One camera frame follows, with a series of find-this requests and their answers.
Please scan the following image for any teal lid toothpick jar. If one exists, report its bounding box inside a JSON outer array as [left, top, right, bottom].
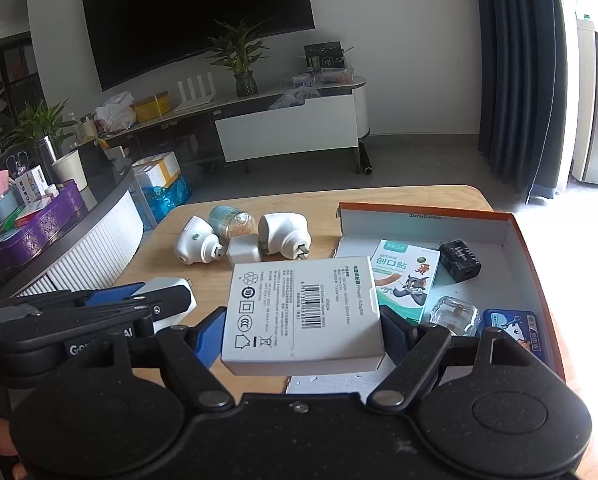
[[208, 205, 257, 239]]

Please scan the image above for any round counter white ribbed side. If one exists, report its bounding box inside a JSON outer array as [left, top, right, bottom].
[[0, 157, 144, 306]]

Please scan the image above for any white power adapter box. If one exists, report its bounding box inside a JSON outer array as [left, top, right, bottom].
[[220, 256, 386, 377]]

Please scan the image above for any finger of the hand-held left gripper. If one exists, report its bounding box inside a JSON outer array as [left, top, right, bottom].
[[26, 286, 192, 333], [14, 282, 147, 313]]

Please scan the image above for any white television cabinet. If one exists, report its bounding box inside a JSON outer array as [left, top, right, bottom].
[[99, 76, 370, 171]]

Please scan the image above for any dark blue curtain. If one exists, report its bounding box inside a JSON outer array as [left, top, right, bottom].
[[473, 0, 580, 203]]

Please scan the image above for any black wall television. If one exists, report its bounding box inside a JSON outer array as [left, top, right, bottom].
[[81, 0, 316, 92]]

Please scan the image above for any white and yellow carton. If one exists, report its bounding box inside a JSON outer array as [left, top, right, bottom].
[[131, 152, 180, 188]]

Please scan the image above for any clear glass refill bottle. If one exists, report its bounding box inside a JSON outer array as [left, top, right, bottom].
[[426, 296, 481, 337]]

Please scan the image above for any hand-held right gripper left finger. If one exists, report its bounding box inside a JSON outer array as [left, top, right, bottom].
[[96, 307, 232, 409]]

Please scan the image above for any grey plastic bag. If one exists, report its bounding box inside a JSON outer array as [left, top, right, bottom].
[[269, 85, 312, 111]]

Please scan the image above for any white router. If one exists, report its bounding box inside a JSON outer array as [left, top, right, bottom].
[[174, 74, 215, 112]]

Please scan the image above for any black plug adapter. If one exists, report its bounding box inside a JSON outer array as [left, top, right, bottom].
[[438, 239, 481, 283]]

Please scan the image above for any orange cardboard box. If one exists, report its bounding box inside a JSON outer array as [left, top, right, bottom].
[[285, 202, 567, 396]]

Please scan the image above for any blue cartoon floss pack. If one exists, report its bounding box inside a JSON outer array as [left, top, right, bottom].
[[480, 308, 555, 366]]

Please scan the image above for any white plug-in heater green dot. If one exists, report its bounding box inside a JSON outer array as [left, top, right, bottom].
[[175, 216, 227, 266]]

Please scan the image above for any purple patterned box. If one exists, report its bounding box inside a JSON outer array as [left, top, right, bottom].
[[0, 180, 88, 271]]

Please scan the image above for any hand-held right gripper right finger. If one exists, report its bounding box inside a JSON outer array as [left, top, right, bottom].
[[365, 307, 547, 408]]

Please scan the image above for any green leafy plant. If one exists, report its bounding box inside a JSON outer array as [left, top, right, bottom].
[[1, 100, 80, 161]]

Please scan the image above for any black box device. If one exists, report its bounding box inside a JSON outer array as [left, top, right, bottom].
[[76, 142, 132, 191]]

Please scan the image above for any white plastic bag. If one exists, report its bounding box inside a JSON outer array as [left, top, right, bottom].
[[95, 91, 137, 131]]

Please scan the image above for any steel thermos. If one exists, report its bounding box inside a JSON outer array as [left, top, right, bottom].
[[38, 135, 62, 186]]

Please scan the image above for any dark green box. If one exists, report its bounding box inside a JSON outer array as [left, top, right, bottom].
[[304, 40, 347, 72]]

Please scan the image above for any small white cube charger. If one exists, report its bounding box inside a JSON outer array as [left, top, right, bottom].
[[227, 236, 264, 266]]

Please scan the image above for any clear plastic organizer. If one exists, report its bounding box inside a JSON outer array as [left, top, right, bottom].
[[280, 67, 355, 88]]

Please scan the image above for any yellow box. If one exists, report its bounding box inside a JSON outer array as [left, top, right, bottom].
[[133, 91, 172, 122]]

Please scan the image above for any white medicine box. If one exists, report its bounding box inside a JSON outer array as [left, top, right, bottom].
[[15, 166, 47, 206]]

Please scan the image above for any teal cartoon bandage box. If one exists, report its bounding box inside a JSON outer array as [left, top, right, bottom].
[[370, 239, 441, 325]]

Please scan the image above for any blue plastic bag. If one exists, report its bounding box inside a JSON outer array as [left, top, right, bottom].
[[139, 175, 192, 231]]

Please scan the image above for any white paper cup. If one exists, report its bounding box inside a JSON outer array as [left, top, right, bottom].
[[52, 150, 88, 192]]

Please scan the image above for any potted plant dark vase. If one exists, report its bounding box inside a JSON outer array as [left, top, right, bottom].
[[206, 19, 270, 98]]

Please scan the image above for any white USB charger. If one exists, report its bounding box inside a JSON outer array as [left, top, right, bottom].
[[141, 277, 198, 332]]

